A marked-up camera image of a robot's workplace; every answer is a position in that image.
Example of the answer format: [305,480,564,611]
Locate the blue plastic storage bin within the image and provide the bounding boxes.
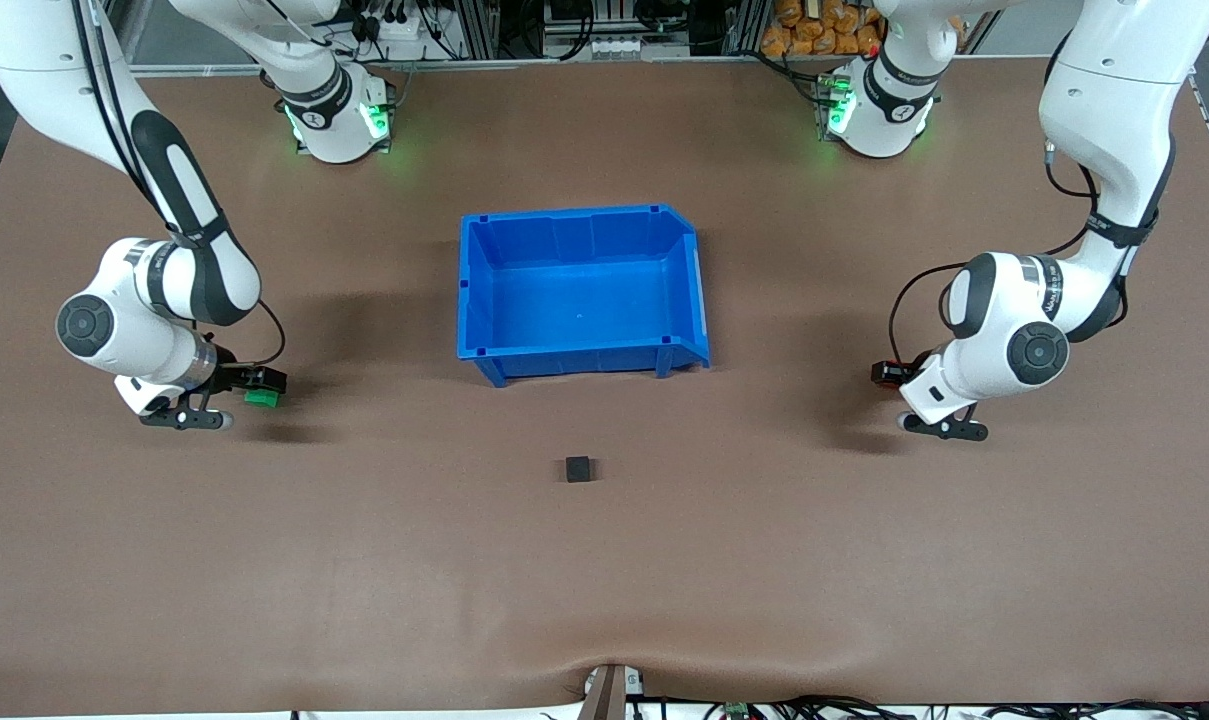
[456,204,713,388]

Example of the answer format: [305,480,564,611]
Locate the orange snack packets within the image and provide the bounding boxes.
[761,0,883,58]

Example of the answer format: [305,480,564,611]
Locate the brown table mat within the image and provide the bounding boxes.
[0,55,1209,716]

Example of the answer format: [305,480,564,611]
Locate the white power strip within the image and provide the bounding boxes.
[359,8,435,46]

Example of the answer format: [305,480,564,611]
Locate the aluminium upright profile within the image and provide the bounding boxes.
[452,0,500,59]
[722,0,770,56]

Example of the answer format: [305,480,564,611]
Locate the black camera cable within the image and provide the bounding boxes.
[69,0,288,369]
[888,140,1165,369]

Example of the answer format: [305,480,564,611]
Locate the aluminium frame rail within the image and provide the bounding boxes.
[129,52,1050,77]

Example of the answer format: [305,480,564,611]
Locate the aluminium camera post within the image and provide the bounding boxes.
[581,662,647,720]

